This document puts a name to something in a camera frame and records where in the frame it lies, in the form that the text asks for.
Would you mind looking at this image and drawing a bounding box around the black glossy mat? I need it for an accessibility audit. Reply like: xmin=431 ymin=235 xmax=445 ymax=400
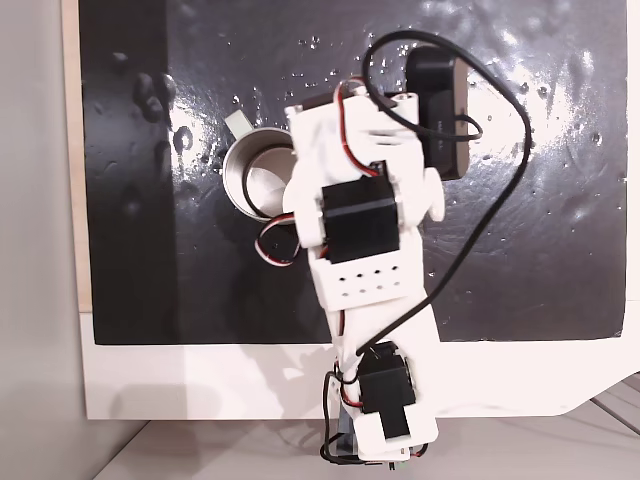
xmin=78 ymin=0 xmax=629 ymax=346

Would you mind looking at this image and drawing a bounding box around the light wooden board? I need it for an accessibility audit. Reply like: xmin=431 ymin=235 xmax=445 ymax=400
xmin=60 ymin=0 xmax=95 ymax=315

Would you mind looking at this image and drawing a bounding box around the white board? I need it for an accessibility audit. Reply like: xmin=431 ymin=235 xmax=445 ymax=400
xmin=79 ymin=0 xmax=640 ymax=421

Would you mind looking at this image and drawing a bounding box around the red black servo wire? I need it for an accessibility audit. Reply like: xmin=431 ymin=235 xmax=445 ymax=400
xmin=332 ymin=78 xmax=389 ymax=177

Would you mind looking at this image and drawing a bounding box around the black oval camera box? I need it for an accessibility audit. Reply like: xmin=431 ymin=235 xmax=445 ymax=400
xmin=403 ymin=46 xmax=472 ymax=182

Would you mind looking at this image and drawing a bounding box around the grey metal cup with handle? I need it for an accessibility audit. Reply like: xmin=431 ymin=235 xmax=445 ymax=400
xmin=221 ymin=110 xmax=301 ymax=224

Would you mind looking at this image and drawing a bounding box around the looped servo wire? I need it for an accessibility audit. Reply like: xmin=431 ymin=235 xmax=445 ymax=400
xmin=254 ymin=211 xmax=302 ymax=269

